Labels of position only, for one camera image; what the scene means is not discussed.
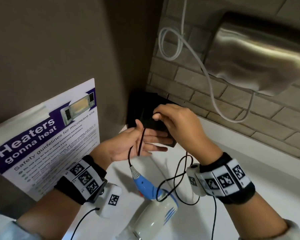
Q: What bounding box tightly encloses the person's left forearm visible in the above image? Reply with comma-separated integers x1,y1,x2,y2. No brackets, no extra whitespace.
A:
5,190,82,240

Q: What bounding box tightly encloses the white power cable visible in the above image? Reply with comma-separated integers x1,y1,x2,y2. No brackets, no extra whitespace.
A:
158,0,255,123

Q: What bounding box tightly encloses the black camera cable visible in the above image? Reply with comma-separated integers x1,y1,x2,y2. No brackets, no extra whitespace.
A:
211,196,217,240
70,208,100,240

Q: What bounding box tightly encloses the person's left hand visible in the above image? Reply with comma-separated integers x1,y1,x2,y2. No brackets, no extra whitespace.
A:
90,119,173,170

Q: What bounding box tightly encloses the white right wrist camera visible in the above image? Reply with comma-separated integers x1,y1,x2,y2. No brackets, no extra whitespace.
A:
186,163,208,197

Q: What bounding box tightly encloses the black right wrist strap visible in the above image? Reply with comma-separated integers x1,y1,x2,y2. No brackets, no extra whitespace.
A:
199,152,256,205

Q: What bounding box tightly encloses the blue white hair dryer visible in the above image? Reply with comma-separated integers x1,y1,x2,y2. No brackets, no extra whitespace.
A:
120,165,180,240

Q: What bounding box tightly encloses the black left wrist strap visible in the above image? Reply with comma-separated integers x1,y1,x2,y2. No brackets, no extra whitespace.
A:
54,155,108,205

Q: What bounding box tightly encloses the steel wall hand dryer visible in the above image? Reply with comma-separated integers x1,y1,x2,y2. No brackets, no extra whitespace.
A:
204,11,300,97

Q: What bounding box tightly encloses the black wrist strap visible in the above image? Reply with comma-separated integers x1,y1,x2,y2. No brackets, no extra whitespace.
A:
199,152,256,205
54,155,108,205

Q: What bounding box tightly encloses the white purple safety poster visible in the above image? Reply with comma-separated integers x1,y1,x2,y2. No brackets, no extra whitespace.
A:
0,78,100,202

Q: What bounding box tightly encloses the person's right hand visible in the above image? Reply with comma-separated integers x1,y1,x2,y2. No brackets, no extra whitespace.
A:
152,104,223,165

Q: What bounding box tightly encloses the black hair dryer cord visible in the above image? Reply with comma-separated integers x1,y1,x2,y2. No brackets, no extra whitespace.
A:
128,112,201,206

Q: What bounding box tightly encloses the black fabric bag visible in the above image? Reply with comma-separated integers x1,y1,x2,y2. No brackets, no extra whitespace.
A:
126,91,178,148

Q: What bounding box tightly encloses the light grey shirt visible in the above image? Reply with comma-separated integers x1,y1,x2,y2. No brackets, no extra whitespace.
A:
0,211,300,240

